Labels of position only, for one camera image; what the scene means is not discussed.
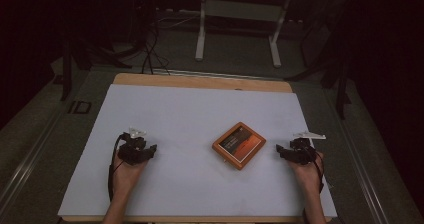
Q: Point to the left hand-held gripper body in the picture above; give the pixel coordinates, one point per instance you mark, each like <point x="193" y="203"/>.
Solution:
<point x="131" y="149"/>

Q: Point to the wooden picture frame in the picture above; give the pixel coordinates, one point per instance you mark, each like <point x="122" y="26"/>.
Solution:
<point x="238" y="145"/>

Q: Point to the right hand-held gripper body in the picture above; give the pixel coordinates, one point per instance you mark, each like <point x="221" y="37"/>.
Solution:
<point x="303" y="149"/>

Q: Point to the person's left hand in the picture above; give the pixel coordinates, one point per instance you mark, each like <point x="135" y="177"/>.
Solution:
<point x="125" y="175"/>

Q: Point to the metal floor rail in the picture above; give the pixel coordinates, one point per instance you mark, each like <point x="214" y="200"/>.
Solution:
<point x="26" y="160"/>
<point x="360" y="157"/>

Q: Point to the white metal stand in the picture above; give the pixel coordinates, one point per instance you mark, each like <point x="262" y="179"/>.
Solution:
<point x="240" y="10"/>

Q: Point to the person's right hand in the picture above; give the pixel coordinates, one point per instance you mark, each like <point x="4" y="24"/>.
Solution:
<point x="308" y="175"/>

